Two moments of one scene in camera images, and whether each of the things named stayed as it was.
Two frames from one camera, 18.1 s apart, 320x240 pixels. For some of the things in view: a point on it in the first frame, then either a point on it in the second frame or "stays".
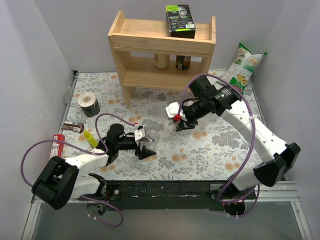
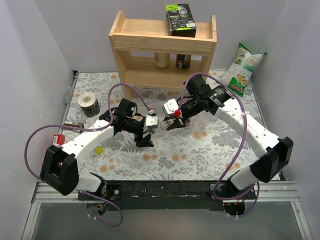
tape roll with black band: (89, 103) stays
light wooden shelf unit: (147, 57) stays
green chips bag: (245, 63) stays
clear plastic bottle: (151, 134) to (162, 126)
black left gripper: (137, 146) to (141, 131)
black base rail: (196, 195) stays
